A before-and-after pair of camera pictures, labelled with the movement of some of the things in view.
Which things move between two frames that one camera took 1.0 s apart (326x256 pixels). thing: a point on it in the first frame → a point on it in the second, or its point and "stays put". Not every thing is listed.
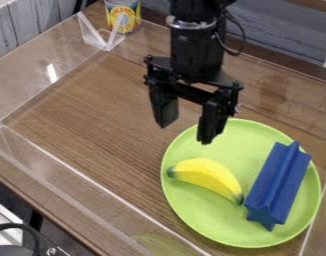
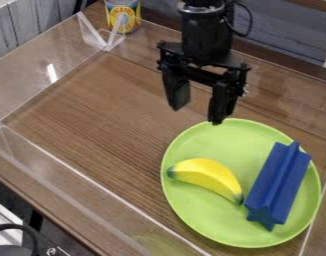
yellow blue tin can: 123,15 stays put
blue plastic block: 274,194 stays put
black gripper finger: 164,105 → 176,88
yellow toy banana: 208,174 stays put
